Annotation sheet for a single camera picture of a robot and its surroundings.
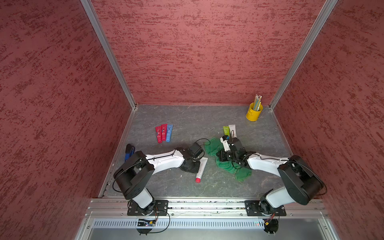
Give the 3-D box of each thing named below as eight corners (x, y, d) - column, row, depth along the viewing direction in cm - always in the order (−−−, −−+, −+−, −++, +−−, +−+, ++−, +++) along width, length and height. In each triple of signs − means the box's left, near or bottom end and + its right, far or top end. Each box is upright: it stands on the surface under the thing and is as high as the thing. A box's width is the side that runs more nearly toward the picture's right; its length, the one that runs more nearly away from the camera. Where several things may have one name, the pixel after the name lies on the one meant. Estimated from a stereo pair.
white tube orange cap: (230, 137, 104) (231, 135, 102) (228, 127, 110) (229, 124, 108) (236, 137, 104) (237, 135, 102) (234, 127, 110) (235, 124, 108)
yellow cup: (247, 121, 113) (251, 111, 105) (244, 111, 120) (248, 102, 111) (260, 121, 113) (265, 111, 105) (256, 111, 120) (261, 102, 111)
